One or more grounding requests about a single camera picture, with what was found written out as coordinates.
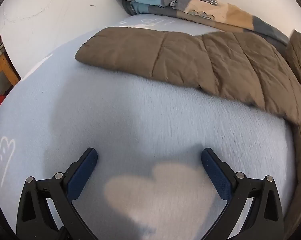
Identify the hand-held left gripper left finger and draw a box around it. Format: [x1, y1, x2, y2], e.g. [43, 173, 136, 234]
[16, 147, 99, 240]

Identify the wooden furniture frame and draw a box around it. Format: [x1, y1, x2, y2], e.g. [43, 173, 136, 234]
[0, 55, 21, 88]

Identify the brown quilted jacket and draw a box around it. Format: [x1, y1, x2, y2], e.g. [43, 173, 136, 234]
[75, 27, 301, 240]

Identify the light blue cloud-print bed sheet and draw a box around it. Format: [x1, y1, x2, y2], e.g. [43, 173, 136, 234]
[0, 12, 301, 240]

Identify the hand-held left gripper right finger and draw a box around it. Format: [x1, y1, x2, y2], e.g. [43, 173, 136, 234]
[201, 147, 284, 240]

